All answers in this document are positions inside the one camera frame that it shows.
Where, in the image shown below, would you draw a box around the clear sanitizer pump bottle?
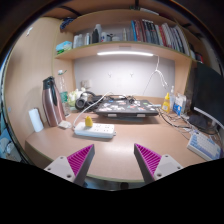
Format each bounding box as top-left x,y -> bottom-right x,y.
170,86 -> 175,110

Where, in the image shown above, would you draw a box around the blue white carton box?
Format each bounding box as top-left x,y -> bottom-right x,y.
173,93 -> 186,115

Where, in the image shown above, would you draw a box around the white bottles on shelf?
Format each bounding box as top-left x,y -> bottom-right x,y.
73,24 -> 111,48

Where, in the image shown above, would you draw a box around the white power strip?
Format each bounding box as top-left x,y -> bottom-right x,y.
75,122 -> 115,138

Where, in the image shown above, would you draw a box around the white blue keyboard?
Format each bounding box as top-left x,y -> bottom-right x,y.
187,131 -> 221,161

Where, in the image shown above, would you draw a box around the white charger cable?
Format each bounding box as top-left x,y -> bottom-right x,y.
71,91 -> 114,129

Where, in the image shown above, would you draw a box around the row of books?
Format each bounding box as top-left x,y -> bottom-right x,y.
127,19 -> 190,56

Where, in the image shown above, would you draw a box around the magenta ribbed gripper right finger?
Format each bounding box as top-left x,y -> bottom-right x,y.
134,143 -> 183,184

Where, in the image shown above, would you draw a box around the clear plastic water bottle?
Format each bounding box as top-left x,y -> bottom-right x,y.
57,70 -> 70,116

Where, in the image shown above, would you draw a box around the hanging white cable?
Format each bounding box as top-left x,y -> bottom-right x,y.
142,55 -> 169,98

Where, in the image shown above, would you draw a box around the black laptop with stickers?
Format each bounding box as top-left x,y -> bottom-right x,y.
95,99 -> 158,118

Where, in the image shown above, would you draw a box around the white paper towel roll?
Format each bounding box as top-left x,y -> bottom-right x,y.
29,108 -> 44,132

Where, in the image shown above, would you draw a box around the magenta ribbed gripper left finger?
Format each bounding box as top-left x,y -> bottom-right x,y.
45,144 -> 95,186

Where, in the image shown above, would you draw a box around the black headphones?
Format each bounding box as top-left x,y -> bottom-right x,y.
75,91 -> 101,111

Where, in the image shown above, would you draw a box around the black computer monitor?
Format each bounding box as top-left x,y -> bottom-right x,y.
191,62 -> 224,129

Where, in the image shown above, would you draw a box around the green blue box on shelf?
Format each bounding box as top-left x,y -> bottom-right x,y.
56,41 -> 72,54

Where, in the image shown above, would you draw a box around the white LED light bar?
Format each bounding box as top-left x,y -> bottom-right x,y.
97,51 -> 153,57

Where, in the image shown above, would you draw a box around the wooden shelf unit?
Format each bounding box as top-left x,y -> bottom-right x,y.
53,9 -> 204,98

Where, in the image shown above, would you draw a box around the yellow glue bottle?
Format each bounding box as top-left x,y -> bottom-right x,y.
162,92 -> 170,113

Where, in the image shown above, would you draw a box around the copper thermos bottle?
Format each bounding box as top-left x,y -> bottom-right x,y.
42,76 -> 65,127

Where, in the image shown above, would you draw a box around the yellow charger plug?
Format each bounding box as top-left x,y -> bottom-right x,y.
85,116 -> 93,127

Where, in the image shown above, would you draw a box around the small white adapter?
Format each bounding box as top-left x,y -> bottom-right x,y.
58,120 -> 72,129

